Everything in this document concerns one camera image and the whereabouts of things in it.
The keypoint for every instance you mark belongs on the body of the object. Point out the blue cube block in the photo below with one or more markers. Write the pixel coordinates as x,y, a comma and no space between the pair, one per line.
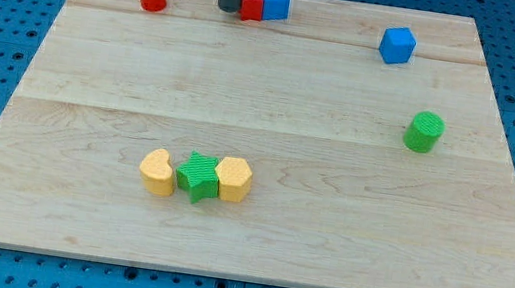
397,45

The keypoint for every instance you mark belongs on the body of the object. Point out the yellow hexagon block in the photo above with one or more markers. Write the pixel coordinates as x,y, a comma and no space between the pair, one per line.
235,179

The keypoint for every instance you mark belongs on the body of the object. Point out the green star block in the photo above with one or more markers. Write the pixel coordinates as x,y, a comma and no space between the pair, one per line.
197,176

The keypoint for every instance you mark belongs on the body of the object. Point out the light wooden board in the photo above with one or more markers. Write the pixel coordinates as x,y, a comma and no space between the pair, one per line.
337,200

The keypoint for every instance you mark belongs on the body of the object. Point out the yellow heart block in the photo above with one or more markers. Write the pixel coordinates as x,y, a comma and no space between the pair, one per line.
157,173

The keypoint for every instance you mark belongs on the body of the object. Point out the red star block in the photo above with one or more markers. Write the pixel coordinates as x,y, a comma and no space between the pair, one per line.
251,10

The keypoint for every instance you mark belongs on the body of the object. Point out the blue triangular prism block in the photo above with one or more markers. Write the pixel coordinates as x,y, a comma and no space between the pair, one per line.
275,9

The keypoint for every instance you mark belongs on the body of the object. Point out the green cylinder block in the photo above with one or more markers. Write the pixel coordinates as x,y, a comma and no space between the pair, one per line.
423,132

